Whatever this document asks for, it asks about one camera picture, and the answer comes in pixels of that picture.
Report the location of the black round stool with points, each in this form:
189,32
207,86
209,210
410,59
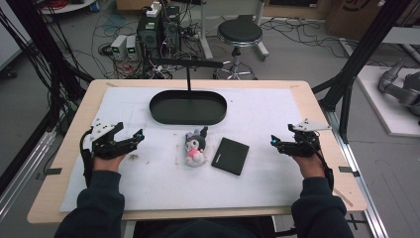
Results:
239,32

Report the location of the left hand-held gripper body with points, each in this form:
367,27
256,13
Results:
100,129

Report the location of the white power strip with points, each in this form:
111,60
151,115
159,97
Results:
154,9

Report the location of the black metal frame post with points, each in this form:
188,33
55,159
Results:
360,56
39,49

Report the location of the black stand with oval tray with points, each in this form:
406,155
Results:
188,107

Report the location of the white foam mat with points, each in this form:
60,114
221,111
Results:
165,185

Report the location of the black tape strip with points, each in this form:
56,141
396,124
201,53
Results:
348,170
52,171

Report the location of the person's right hand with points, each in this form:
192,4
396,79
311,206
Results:
310,167

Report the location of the aluminium rail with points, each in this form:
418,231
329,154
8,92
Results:
360,172
23,172

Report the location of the white floor platform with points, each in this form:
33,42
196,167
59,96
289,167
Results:
379,105

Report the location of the white round table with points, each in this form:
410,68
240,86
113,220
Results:
66,6

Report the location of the wooden table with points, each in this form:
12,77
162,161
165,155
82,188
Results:
317,109

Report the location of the black computer tower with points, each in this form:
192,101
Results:
171,31
148,33

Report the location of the black and white plush toy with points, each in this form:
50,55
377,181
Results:
196,148

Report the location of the white table leg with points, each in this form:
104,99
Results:
204,33
261,39

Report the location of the black flat wallet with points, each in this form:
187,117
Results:
230,156

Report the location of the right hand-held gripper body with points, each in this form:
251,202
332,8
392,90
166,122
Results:
308,125

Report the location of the person's left hand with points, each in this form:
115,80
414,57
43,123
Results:
106,164

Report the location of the grey power supply unit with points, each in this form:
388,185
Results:
118,46
131,46

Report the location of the cardboard box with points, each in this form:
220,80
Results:
350,13

